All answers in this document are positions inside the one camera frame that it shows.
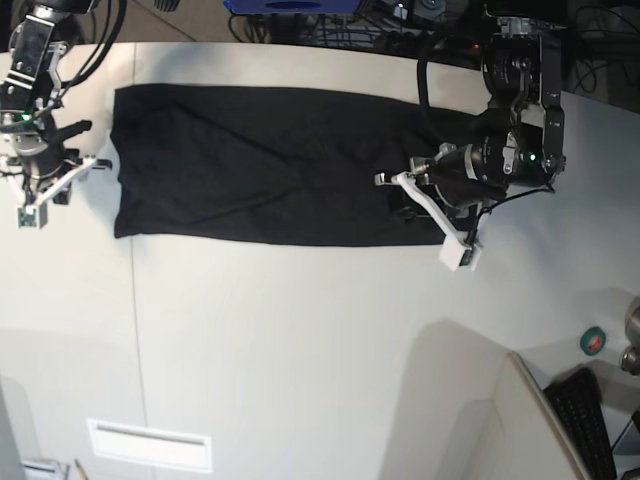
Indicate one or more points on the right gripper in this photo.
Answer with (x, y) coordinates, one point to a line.
(42, 152)

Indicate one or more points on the silver metal cylinder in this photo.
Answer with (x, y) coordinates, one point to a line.
(629, 361)

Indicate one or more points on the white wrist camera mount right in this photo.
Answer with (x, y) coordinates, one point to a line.
(34, 192)

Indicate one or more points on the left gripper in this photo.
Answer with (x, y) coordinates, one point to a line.
(458, 177)

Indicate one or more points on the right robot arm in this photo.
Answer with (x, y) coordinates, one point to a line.
(32, 90)

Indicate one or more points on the blue device on floor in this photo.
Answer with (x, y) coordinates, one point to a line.
(250, 7)

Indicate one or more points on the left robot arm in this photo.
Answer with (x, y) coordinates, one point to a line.
(518, 140)

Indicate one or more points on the green tape roll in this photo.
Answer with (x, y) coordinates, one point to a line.
(592, 341)

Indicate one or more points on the black t-shirt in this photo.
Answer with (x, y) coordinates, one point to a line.
(279, 166)

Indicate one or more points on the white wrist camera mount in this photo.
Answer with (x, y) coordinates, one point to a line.
(456, 252)
(34, 192)

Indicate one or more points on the black keyboard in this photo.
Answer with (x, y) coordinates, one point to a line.
(576, 401)

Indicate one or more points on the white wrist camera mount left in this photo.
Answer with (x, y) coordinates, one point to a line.
(456, 252)

